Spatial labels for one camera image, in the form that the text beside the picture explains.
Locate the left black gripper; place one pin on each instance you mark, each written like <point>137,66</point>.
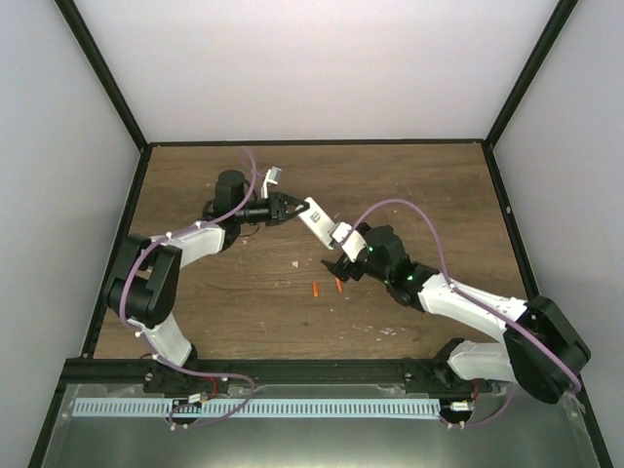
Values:
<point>276,209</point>

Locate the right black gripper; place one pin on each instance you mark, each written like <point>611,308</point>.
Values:
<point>342,269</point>

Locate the white remote control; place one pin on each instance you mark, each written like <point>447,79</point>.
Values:
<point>319,222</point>

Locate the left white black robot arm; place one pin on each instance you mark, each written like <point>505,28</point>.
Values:
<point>142,286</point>

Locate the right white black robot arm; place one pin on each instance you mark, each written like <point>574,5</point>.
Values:
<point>531,342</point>

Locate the grey metal front plate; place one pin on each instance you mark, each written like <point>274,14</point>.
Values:
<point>516,431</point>

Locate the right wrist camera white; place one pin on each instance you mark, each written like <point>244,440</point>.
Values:
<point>350,241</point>

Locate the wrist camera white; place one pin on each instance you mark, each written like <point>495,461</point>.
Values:
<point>272,177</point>
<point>350,241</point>

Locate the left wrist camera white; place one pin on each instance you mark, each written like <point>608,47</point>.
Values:
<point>272,177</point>

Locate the light blue slotted cable duct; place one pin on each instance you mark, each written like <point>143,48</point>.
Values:
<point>275,408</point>

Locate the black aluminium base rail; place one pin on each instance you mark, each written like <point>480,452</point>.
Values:
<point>423,376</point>

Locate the black enclosure frame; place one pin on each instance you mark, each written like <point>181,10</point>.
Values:
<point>82,34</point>

